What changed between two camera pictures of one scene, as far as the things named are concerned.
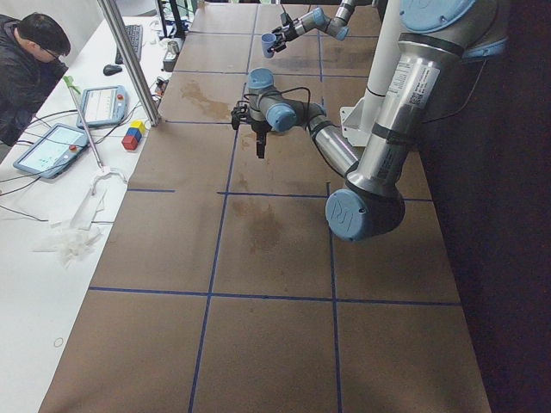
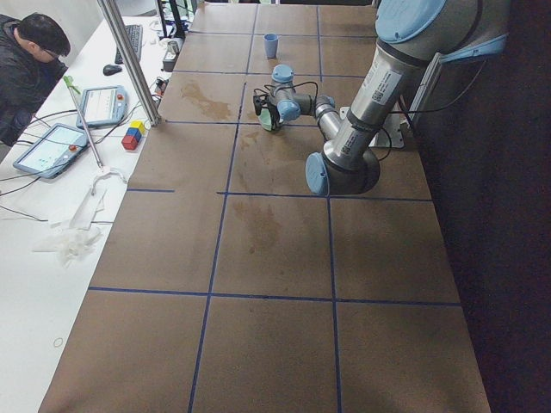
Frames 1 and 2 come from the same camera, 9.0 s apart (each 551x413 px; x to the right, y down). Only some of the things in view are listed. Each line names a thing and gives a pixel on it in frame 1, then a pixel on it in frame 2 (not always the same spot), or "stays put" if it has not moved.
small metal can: (172, 47) stays put
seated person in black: (33, 57) stays put
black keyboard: (135, 33) stays put
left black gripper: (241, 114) -> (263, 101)
